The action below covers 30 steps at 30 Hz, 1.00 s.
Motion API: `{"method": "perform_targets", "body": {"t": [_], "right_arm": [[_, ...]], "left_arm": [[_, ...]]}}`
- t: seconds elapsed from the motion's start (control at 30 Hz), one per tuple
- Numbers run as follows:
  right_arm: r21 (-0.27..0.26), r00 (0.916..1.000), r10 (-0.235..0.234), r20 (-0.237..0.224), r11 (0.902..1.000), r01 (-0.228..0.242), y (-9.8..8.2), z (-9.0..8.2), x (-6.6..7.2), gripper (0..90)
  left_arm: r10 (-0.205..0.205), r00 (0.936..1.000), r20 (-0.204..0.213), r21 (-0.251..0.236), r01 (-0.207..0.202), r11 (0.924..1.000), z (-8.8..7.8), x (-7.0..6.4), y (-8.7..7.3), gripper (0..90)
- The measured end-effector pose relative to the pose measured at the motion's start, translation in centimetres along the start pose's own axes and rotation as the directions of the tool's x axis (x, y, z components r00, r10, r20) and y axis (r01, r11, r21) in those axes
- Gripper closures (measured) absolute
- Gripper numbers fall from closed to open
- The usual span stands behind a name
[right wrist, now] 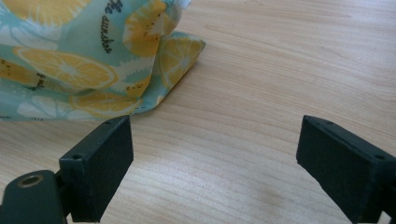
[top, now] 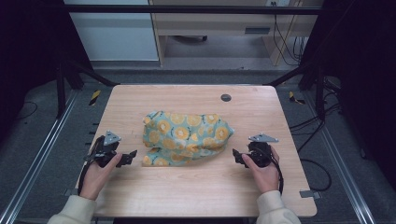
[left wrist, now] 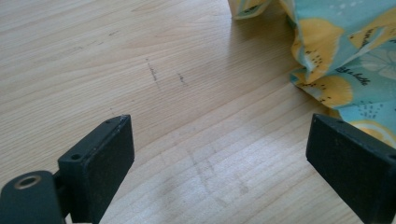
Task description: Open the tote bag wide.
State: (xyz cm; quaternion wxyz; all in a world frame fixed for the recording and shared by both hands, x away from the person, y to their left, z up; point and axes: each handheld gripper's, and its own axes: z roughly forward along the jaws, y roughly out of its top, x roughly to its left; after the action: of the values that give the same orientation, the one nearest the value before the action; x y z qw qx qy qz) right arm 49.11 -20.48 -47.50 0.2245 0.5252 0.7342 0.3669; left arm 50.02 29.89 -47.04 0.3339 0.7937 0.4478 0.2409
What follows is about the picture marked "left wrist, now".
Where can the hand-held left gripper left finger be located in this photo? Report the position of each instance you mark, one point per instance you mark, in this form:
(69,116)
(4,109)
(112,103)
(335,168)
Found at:
(99,165)

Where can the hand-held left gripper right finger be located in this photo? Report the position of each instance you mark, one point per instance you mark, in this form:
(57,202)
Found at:
(351,161)

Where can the teal cloth with yellow lemons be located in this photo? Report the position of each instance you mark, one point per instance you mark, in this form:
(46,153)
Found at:
(342,59)

